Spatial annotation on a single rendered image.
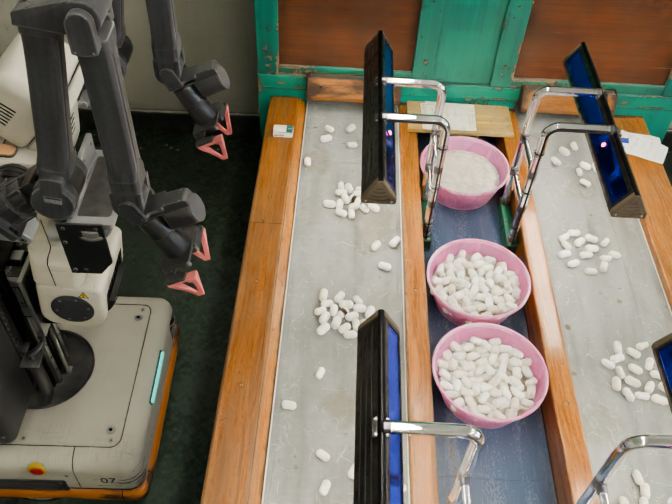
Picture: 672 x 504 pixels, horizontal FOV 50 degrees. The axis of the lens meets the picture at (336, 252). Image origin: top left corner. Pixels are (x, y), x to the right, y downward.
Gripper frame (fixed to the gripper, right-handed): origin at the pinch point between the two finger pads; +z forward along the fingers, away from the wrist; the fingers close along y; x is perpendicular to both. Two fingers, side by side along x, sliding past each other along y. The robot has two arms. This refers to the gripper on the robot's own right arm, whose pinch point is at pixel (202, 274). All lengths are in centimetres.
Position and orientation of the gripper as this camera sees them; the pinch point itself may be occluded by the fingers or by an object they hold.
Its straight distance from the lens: 152.7
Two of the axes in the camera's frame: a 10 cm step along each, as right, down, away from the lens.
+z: 4.2, 6.2, 6.7
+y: 0.1, -7.4, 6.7
